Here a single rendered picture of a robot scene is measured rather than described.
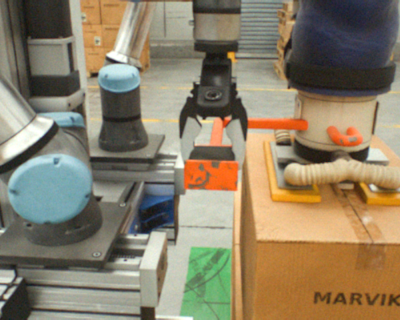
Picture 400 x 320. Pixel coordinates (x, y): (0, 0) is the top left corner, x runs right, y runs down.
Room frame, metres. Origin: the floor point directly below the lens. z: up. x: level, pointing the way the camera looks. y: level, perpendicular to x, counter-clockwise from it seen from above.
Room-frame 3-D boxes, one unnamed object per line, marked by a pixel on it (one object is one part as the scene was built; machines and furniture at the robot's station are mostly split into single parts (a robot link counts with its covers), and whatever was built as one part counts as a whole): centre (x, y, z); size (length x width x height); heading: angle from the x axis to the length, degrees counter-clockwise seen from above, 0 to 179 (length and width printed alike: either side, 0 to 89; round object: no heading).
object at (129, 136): (1.24, 0.23, 1.09); 0.15 x 0.15 x 0.10
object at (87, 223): (0.75, 0.27, 1.09); 0.15 x 0.15 x 0.10
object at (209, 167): (0.67, -0.02, 1.20); 0.09 x 0.08 x 0.05; 85
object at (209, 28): (0.70, -0.03, 1.42); 0.08 x 0.08 x 0.05
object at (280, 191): (0.95, -0.22, 1.10); 0.34 x 0.10 x 0.05; 175
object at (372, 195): (0.94, -0.40, 1.10); 0.34 x 0.10 x 0.05; 175
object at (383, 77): (0.95, -0.31, 1.32); 0.23 x 0.23 x 0.04
